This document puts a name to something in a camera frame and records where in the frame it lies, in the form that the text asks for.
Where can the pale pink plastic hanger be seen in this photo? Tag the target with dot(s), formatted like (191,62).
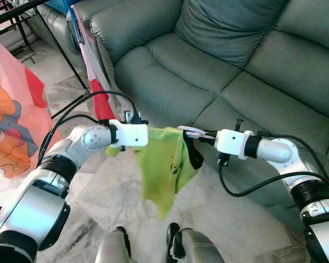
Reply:
(192,129)

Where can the green shirt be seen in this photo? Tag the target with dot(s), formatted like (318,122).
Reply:
(164,164)

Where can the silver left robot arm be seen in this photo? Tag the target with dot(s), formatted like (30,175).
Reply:
(88,139)

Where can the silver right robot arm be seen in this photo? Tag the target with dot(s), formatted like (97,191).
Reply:
(274,150)

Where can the blue plastic hanger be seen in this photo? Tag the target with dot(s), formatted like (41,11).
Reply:
(75,22)

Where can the white shirt red sleeves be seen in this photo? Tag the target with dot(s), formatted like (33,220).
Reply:
(101,98)

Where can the dark green leather sofa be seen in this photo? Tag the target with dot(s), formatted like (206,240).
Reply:
(236,87)

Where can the dark green sofa cushion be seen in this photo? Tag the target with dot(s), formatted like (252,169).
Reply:
(230,27)

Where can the silver right robot leg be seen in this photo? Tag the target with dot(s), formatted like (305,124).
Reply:
(200,249)

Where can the silver robot leg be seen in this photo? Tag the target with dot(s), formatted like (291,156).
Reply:
(112,249)
(200,249)

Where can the silver left robot leg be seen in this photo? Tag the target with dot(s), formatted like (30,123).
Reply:
(112,249)

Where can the pink cartoon print shirt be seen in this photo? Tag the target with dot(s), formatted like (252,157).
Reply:
(11,109)

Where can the blue bag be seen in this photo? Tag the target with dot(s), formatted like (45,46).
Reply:
(63,4)

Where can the black metal drying rack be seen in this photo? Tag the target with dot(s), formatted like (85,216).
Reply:
(5,17)

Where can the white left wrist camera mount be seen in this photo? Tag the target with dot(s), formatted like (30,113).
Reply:
(131,134)

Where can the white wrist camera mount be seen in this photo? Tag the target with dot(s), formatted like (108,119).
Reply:
(131,134)
(230,143)

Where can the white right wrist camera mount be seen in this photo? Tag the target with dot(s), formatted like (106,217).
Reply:
(230,143)

